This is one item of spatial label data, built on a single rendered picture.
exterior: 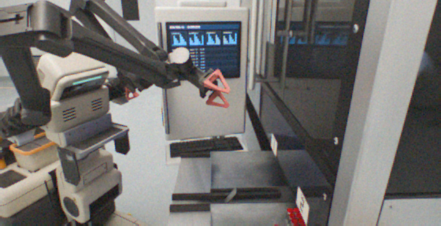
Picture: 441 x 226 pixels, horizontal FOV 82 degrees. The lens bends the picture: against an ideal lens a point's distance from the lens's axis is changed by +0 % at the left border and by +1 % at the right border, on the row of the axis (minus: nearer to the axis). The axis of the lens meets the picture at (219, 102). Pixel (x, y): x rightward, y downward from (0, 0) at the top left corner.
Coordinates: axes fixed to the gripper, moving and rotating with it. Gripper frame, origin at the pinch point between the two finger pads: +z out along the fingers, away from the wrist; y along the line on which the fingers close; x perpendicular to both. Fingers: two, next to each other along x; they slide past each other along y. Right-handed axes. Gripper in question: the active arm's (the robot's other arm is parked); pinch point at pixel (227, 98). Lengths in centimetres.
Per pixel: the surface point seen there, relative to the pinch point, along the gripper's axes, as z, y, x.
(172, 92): -42, -50, 7
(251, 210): 26.5, -23.0, -18.8
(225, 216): 20.7, -21.8, -25.9
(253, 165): 17.1, -41.6, -0.5
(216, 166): 4.7, -41.2, -11.3
